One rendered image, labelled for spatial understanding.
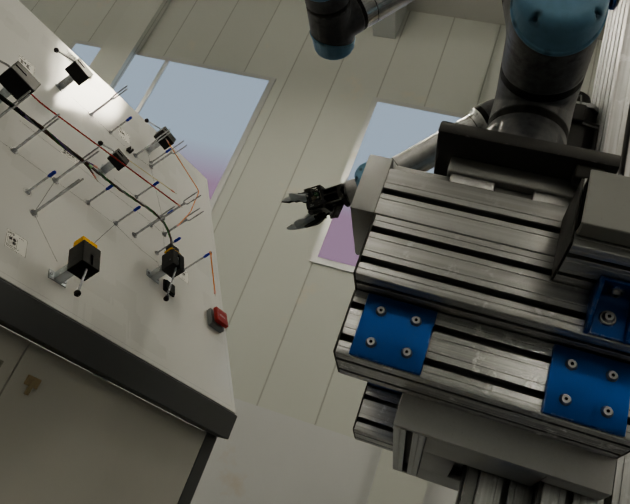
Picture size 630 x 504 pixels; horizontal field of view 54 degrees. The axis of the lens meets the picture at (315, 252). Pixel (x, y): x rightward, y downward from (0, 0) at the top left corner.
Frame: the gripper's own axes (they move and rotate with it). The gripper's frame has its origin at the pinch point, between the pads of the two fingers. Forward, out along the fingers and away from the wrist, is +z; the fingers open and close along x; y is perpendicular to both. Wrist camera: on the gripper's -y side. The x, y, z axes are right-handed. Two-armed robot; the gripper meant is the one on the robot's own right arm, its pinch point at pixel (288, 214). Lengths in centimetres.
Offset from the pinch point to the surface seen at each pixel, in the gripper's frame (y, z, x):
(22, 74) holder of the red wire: 70, 29, -26
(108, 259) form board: 47, 30, 14
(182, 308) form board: 22.8, 26.5, 24.6
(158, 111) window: -247, 194, -206
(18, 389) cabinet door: 72, 35, 43
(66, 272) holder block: 67, 25, 21
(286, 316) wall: -224, 101, -6
